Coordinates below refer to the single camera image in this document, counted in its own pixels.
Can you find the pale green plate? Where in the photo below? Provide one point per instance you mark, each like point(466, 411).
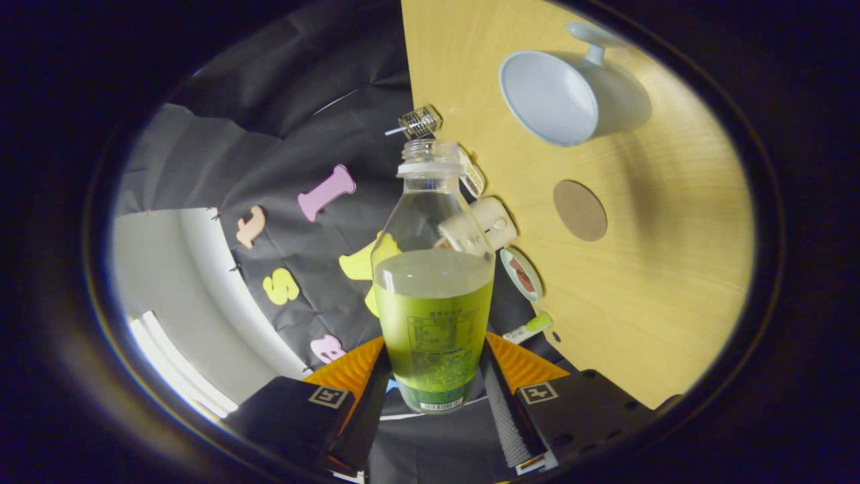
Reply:
point(531, 286)

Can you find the wooden table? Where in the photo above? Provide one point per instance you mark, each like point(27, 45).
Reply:
point(658, 269)

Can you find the ceiling light panel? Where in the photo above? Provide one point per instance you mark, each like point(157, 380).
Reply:
point(181, 366)

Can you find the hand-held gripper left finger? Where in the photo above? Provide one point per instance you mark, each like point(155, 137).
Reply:
point(289, 417)

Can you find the clear juice bottle green label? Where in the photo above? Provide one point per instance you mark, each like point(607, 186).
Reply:
point(433, 323)

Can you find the white toaster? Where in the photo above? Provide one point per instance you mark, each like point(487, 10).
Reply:
point(498, 222)

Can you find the brown meat piece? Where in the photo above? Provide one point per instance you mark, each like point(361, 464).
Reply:
point(521, 274)

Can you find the small white green bottle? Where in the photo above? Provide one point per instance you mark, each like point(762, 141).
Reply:
point(529, 329)

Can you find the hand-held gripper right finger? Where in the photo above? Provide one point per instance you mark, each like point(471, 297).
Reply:
point(591, 413)

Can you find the white straw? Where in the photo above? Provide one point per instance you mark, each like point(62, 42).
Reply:
point(394, 130)

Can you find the black backdrop cloth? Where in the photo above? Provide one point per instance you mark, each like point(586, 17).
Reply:
point(289, 154)

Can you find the white divided condiment tray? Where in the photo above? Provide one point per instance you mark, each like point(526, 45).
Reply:
point(474, 178)

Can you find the round brown coaster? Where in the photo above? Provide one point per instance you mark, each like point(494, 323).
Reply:
point(580, 210)

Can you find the pale blue cup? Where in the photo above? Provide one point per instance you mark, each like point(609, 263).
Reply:
point(547, 97)

